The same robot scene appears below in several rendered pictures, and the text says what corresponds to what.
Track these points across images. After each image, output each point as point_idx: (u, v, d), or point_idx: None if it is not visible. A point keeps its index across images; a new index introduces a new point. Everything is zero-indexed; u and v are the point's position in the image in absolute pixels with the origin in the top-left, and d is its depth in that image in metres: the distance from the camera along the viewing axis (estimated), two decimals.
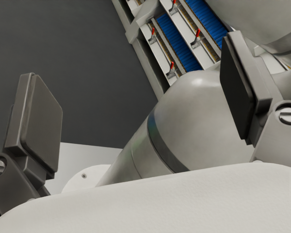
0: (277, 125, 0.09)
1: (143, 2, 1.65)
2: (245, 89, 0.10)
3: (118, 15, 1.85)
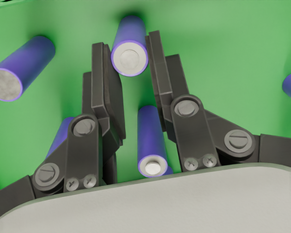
0: (183, 121, 0.10)
1: None
2: (152, 84, 0.11)
3: None
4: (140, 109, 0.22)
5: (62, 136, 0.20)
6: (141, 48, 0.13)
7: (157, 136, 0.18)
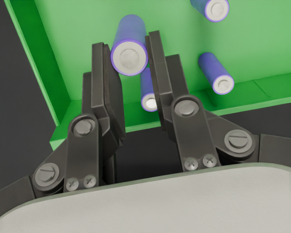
0: (183, 121, 0.10)
1: None
2: (152, 84, 0.11)
3: None
4: None
5: (129, 23, 0.16)
6: None
7: None
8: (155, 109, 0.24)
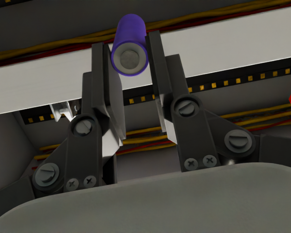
0: (183, 121, 0.10)
1: None
2: (152, 84, 0.11)
3: None
4: (121, 19, 0.18)
5: None
6: None
7: (137, 30, 0.14)
8: None
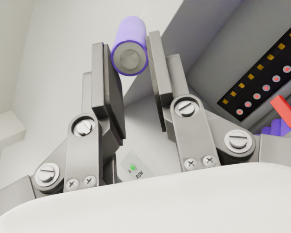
0: (183, 121, 0.10)
1: None
2: (152, 84, 0.11)
3: None
4: None
5: None
6: None
7: None
8: (129, 42, 0.13)
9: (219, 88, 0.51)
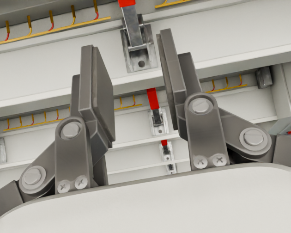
0: (196, 119, 0.10)
1: None
2: (165, 82, 0.11)
3: None
4: None
5: None
6: None
7: None
8: None
9: None
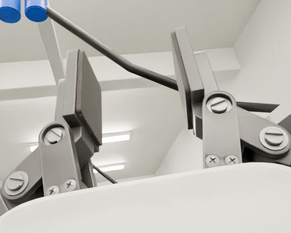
0: (213, 117, 0.10)
1: None
2: (182, 81, 0.11)
3: None
4: None
5: None
6: None
7: None
8: None
9: None
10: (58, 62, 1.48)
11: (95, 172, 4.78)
